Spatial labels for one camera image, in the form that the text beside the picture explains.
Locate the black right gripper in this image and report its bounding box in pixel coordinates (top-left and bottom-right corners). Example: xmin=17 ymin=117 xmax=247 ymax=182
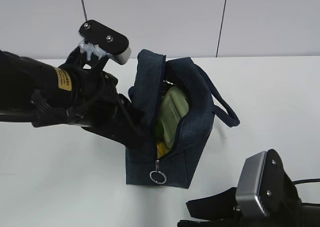
xmin=177 ymin=171 xmax=320 ymax=227

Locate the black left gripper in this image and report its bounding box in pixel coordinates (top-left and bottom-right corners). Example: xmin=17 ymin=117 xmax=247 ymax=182
xmin=32 ymin=61 xmax=146 ymax=149

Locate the yellow pear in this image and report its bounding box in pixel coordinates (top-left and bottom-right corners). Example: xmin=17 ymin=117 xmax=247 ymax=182
xmin=156 ymin=141 xmax=169 ymax=158

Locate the green lidded glass container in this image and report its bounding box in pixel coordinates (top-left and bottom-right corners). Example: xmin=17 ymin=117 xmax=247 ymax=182
xmin=158 ymin=86 xmax=190 ymax=150

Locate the dark blue lunch bag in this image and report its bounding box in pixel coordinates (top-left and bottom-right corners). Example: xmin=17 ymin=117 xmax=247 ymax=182
xmin=125 ymin=49 xmax=240 ymax=189

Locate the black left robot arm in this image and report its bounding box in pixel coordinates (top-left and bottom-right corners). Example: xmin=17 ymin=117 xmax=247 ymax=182
xmin=0 ymin=48 xmax=148 ymax=149

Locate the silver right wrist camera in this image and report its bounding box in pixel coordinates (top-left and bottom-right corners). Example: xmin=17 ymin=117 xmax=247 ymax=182
xmin=235 ymin=149 xmax=301 ymax=219

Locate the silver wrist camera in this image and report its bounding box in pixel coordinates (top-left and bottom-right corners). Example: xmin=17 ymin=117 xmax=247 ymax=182
xmin=78 ymin=19 xmax=132 ymax=65
xmin=235 ymin=149 xmax=301 ymax=219

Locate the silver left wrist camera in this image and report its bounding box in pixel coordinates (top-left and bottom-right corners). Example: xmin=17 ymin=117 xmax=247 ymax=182
xmin=78 ymin=19 xmax=132 ymax=65

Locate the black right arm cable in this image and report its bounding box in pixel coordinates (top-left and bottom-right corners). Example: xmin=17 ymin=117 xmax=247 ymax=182
xmin=292 ymin=178 xmax=320 ymax=185

